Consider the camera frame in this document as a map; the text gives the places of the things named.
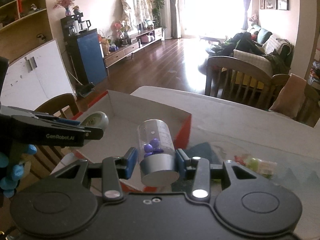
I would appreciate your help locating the coffee maker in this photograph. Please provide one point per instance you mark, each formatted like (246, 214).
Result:
(74, 25)

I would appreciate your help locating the white standing air conditioner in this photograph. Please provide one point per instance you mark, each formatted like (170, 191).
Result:
(166, 19)

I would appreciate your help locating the wooden chair left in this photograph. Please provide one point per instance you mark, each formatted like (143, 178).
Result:
(52, 134)

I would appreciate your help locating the blue gloved hand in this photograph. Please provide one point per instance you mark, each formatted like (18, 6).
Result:
(13, 167)

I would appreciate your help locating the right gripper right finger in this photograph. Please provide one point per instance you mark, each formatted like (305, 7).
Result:
(196, 174)

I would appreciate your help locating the chair with pink cloth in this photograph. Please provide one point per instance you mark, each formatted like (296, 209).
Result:
(292, 97)

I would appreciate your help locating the dark wooden dining chair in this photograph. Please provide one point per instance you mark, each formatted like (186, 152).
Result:
(237, 81)

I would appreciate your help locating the red cardboard box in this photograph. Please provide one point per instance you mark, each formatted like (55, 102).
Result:
(125, 113)

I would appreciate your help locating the pink flowers in vase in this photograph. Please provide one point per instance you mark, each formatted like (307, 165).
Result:
(66, 4)

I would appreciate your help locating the long wooden TV console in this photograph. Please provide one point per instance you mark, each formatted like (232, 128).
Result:
(134, 43)

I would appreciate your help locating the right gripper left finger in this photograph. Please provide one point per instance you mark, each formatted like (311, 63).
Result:
(111, 170)

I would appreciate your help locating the white sideboard cabinet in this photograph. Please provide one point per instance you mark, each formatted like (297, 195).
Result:
(36, 78)

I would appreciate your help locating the plastic bag with toys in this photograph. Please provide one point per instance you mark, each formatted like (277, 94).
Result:
(262, 167)

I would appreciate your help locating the round white green case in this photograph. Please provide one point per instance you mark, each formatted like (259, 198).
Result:
(97, 119)

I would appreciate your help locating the blue cabinet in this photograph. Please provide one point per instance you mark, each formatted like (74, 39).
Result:
(86, 57)

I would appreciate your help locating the sofa with blankets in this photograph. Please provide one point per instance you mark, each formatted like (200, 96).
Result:
(256, 46)

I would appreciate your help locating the wooden wall shelf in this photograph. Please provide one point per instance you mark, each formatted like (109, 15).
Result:
(22, 33)

